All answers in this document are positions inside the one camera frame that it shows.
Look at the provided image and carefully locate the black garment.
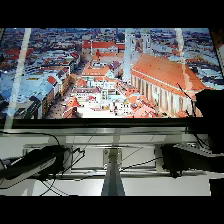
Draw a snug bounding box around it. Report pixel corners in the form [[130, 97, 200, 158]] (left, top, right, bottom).
[[194, 88, 224, 154]]

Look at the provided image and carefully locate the silver frame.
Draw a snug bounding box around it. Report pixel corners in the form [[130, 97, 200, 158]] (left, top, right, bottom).
[[0, 125, 224, 197]]

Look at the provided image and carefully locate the black cable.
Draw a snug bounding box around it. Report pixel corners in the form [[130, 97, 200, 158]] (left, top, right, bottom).
[[118, 146, 165, 172], [39, 133, 87, 197], [175, 82, 198, 118]]

